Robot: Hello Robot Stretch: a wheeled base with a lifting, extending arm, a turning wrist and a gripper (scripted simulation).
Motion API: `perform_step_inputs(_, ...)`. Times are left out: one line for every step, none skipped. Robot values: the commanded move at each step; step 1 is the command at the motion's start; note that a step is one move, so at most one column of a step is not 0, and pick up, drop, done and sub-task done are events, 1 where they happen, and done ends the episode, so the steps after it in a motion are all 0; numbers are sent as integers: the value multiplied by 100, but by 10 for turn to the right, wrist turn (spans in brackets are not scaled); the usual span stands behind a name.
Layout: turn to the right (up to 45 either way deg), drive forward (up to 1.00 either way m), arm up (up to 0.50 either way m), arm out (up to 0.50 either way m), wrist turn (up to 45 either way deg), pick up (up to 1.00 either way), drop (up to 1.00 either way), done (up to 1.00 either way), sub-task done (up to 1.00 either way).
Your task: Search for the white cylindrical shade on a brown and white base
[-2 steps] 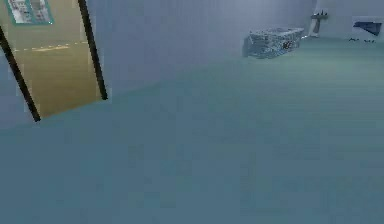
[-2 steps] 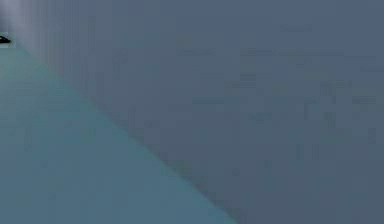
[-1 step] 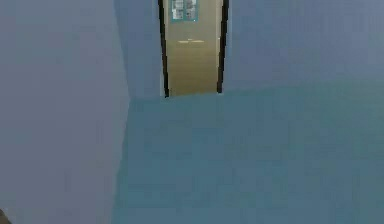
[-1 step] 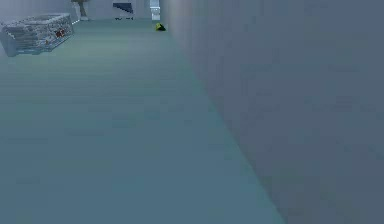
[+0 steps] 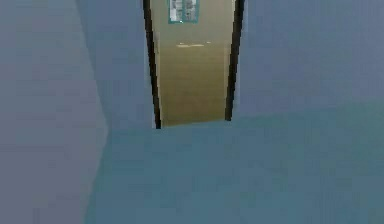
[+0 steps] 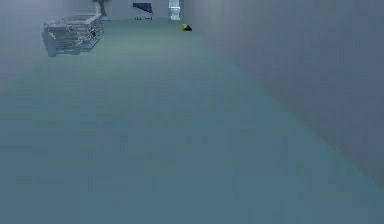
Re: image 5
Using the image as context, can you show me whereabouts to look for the black door frame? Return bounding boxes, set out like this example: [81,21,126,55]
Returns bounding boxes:
[142,0,246,130]

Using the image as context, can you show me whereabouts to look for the teal framed wall picture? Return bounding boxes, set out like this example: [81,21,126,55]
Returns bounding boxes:
[167,0,201,25]

